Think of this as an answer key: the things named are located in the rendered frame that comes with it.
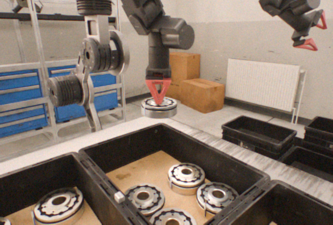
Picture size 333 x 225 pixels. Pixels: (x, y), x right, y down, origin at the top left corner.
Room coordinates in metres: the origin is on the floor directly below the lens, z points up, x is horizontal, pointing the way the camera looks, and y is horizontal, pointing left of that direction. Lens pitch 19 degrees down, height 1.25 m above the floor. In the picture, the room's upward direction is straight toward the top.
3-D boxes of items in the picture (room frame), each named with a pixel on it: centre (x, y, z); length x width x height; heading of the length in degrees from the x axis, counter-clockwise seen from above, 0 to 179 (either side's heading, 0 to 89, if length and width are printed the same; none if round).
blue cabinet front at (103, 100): (2.38, 0.85, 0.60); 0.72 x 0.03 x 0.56; 134
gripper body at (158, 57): (0.62, 0.02, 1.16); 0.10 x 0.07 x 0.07; 179
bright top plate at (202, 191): (0.45, -0.12, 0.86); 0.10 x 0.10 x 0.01
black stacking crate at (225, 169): (0.49, 0.00, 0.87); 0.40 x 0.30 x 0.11; 40
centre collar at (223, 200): (0.45, -0.12, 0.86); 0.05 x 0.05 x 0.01
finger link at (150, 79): (0.61, 0.02, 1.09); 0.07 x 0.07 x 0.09; 89
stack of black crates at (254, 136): (1.41, -0.62, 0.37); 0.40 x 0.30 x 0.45; 44
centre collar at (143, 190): (0.44, 0.06, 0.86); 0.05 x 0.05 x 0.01
